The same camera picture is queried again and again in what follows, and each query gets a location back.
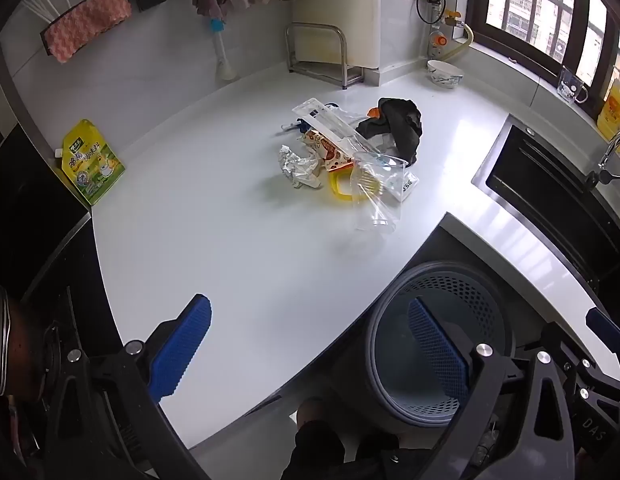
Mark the white bottle brush blue collar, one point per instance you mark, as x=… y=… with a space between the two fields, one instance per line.
x=222 y=55

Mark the white cutting board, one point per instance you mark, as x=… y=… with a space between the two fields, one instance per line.
x=340 y=10

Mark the clear printed glass mug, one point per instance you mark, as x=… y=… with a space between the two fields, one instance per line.
x=571 y=87

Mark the clear plastic blister pack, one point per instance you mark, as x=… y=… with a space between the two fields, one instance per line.
x=321 y=117

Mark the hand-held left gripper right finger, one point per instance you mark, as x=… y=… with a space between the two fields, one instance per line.
x=437 y=347

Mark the white patterned bowl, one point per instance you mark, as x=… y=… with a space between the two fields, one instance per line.
x=444 y=76

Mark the dark cooking pot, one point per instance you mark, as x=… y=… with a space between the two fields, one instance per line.
x=14 y=345

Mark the white wrapper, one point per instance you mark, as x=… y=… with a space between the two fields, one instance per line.
x=296 y=166

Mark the orange printed snack wrapper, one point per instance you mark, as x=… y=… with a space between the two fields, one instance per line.
x=330 y=152

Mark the black cloth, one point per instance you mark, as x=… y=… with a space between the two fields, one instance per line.
x=402 y=127

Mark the yellow oil bottle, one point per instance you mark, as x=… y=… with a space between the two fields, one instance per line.
x=614 y=110

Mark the chrome faucet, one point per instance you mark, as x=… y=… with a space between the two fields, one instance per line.
x=612 y=152

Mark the small orange piece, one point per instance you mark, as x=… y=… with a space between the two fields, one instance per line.
x=374 y=112

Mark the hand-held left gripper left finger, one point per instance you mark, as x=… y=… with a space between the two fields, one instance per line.
x=182 y=345

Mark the clear plastic zip bag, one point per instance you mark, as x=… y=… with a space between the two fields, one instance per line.
x=377 y=195

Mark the steel cutting board rack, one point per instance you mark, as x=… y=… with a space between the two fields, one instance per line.
x=346 y=67

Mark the dark framed window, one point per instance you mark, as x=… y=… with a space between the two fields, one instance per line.
x=540 y=15

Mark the grey perforated waste basket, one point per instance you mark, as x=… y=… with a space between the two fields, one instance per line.
x=390 y=340

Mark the black kitchen sink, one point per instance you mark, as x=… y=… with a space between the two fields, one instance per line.
x=545 y=180

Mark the black cooktop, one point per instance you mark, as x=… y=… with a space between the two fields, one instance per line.
x=54 y=260

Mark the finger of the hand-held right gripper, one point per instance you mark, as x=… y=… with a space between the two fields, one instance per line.
x=602 y=322
x=555 y=337

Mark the white stick bundle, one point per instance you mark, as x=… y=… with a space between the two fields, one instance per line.
x=39 y=5

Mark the pink wavy sponge cloth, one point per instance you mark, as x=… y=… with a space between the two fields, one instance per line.
x=84 y=21

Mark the yellow green refill pouch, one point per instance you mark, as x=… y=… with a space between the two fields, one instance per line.
x=92 y=165

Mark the orange white pipe fitting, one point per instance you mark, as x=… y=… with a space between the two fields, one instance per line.
x=438 y=42

